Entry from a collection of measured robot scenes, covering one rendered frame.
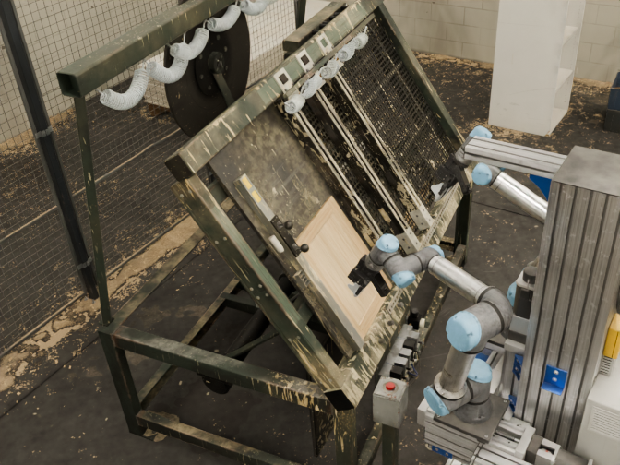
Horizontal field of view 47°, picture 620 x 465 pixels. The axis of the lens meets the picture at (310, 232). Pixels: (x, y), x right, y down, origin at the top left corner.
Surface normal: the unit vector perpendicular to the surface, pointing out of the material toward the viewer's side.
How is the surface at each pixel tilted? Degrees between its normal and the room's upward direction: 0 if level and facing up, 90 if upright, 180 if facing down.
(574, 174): 0
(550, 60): 90
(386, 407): 90
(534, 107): 90
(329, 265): 57
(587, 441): 90
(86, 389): 0
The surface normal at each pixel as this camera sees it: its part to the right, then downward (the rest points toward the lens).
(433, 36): -0.55, 0.51
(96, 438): -0.06, -0.81
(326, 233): 0.73, -0.29
